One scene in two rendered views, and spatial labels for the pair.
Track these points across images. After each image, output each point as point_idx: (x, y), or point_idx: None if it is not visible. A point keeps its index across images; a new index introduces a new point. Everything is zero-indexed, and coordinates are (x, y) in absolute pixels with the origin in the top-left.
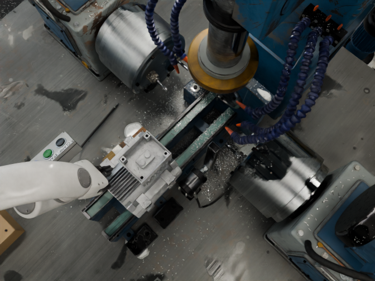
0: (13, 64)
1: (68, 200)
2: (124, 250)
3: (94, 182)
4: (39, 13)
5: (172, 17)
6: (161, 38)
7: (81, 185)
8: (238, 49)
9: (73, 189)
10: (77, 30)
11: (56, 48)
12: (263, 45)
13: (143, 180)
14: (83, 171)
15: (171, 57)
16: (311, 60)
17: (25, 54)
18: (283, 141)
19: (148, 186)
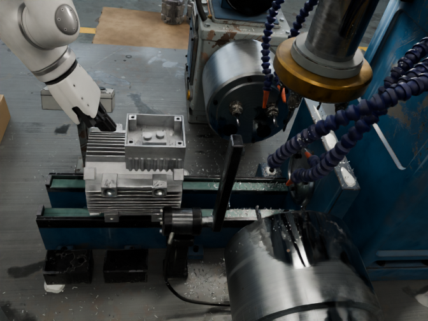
0: (136, 71)
1: (28, 32)
2: (41, 264)
3: (79, 90)
4: (189, 32)
5: (296, 16)
6: (272, 71)
7: (54, 15)
8: (348, 15)
9: (41, 1)
10: (204, 28)
11: (179, 83)
12: (381, 134)
13: (128, 144)
14: (73, 16)
15: (268, 76)
16: None
17: (152, 72)
18: (335, 231)
19: (130, 174)
